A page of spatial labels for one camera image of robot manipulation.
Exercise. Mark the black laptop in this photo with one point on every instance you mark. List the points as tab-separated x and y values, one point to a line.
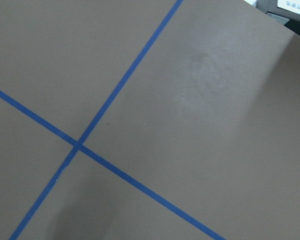
287	18

